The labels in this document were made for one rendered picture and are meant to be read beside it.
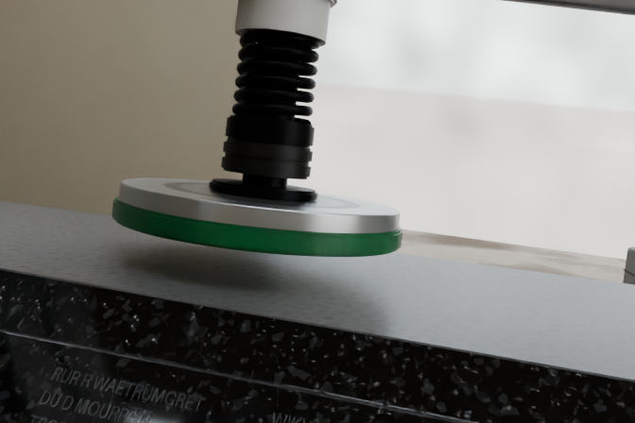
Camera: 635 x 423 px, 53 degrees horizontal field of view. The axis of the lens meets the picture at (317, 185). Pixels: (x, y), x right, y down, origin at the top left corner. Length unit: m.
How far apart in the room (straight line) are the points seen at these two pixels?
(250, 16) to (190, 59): 5.47
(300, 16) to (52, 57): 6.17
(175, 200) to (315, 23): 0.17
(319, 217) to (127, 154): 5.76
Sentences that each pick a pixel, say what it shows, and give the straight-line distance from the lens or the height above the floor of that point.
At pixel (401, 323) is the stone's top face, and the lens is 0.39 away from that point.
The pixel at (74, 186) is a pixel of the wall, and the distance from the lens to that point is 6.42.
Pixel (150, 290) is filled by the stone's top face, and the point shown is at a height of 0.85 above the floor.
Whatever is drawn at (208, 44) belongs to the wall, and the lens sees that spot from 5.91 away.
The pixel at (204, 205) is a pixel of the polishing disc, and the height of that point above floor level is 0.90.
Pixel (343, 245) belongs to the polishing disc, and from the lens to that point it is 0.41.
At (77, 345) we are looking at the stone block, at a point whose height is 0.82.
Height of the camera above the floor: 0.95
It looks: 3 degrees down
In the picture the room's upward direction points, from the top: 7 degrees clockwise
